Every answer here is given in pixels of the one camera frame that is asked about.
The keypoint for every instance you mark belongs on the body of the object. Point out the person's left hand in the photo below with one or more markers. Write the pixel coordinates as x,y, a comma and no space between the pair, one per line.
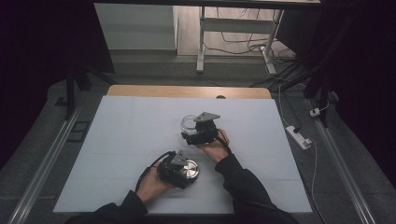
152,185

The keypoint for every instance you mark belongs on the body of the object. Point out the wooden table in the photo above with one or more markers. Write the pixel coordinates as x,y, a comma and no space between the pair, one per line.
174,91

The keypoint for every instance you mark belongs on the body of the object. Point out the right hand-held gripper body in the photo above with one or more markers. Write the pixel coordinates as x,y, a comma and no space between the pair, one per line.
204,132

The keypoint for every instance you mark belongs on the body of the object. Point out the person's right hand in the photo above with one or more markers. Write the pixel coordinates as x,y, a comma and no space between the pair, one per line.
215,148

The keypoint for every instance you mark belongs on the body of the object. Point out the metal floor rail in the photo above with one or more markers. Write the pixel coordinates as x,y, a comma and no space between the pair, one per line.
345,174
43,169

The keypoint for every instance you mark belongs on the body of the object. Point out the black rectangular floor frame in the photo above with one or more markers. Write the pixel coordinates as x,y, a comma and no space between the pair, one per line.
78,132

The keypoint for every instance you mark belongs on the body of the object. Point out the clear glass jar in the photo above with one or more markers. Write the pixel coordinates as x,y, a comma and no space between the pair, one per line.
188,124

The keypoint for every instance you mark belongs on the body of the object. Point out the white power strip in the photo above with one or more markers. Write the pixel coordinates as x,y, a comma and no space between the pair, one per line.
298,137

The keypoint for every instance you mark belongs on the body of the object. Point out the black stand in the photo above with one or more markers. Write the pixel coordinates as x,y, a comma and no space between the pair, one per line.
323,93
70,93

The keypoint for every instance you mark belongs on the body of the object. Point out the white table mat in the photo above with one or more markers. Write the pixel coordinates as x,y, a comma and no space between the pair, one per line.
124,133

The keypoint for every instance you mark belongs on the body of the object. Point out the silver metal jar lid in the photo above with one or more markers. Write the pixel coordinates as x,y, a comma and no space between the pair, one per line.
191,170

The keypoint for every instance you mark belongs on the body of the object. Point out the dark curtain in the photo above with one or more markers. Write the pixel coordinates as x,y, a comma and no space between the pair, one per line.
37,56
361,62

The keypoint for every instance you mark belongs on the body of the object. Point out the white desk frame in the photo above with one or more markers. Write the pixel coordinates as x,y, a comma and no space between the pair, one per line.
236,25

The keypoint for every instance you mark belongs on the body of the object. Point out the white wall panel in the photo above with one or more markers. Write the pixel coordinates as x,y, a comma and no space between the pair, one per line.
137,26

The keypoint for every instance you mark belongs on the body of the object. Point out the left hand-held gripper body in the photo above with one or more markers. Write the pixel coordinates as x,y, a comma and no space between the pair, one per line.
172,169

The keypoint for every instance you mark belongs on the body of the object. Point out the small white adapter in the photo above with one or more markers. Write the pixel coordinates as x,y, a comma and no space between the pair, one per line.
315,112

